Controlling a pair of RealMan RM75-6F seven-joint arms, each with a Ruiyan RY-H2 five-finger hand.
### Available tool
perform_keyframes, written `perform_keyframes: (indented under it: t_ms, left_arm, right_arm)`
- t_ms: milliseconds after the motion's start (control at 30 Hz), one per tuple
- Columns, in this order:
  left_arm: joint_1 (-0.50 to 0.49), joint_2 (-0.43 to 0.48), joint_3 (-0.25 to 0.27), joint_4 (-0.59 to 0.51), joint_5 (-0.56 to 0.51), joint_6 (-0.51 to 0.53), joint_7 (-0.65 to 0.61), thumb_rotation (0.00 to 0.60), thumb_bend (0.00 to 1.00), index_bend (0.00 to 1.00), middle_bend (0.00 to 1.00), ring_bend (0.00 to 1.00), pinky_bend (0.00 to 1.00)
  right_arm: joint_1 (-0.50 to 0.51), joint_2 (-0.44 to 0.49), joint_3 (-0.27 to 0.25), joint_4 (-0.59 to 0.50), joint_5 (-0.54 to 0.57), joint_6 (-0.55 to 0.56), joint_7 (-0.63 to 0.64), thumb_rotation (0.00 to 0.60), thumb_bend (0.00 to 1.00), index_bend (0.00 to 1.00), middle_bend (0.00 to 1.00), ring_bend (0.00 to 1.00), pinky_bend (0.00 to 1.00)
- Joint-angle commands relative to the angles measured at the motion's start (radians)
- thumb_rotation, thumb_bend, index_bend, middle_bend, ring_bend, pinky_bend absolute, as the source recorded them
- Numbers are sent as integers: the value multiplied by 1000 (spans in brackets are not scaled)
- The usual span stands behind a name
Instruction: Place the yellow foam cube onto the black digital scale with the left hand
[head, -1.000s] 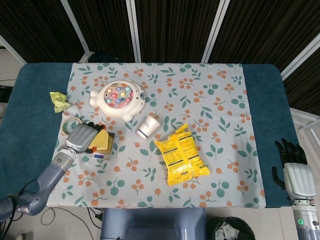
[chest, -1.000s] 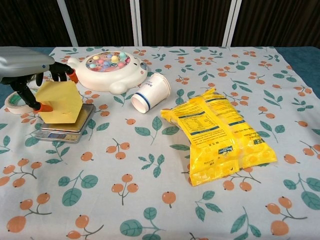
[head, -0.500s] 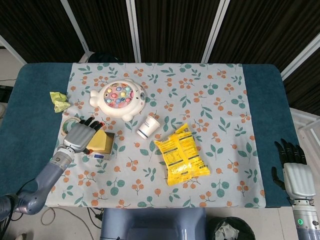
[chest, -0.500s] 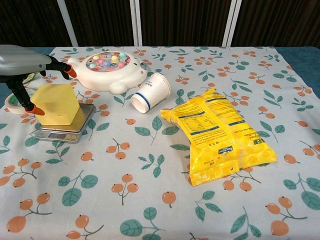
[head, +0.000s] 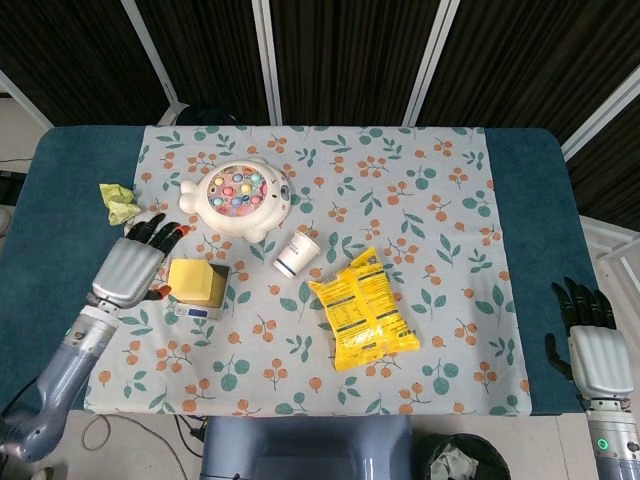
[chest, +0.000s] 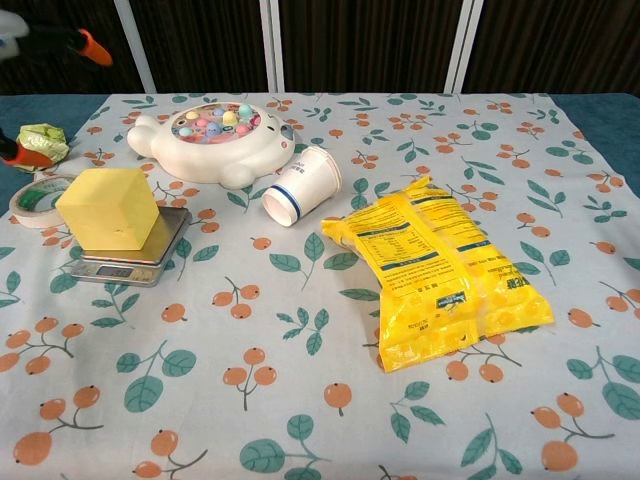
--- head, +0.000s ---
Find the small digital scale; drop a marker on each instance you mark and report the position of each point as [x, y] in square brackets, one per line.
[200, 312]

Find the black trash bin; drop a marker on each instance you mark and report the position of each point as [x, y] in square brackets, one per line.
[470, 457]

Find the blue grey left robot arm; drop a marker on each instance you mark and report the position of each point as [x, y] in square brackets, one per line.
[60, 380]

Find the dark folding partition screen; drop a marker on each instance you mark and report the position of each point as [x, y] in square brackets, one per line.
[350, 55]

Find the yellow sponge block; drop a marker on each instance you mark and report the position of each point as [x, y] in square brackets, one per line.
[192, 282]

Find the black rounded object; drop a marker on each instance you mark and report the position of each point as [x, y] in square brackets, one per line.
[207, 115]

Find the blue robot torso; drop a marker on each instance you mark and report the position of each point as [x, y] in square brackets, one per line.
[305, 445]

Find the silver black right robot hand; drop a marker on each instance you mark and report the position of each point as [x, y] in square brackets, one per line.
[597, 360]

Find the floral fruit print tablecloth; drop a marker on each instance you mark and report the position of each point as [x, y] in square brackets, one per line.
[400, 225]

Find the blue grey right robot arm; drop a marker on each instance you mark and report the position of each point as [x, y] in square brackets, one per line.
[612, 440]

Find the yellow snack bag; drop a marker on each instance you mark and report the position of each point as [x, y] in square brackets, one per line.
[365, 315]

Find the white fish-shaped toy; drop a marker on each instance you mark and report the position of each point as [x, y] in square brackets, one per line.
[235, 225]

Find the white paper cup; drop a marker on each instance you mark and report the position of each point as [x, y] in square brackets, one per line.
[296, 252]

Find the crumpled green paper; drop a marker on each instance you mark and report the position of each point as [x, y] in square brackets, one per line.
[120, 207]

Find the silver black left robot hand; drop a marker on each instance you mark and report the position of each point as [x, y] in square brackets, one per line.
[127, 272]

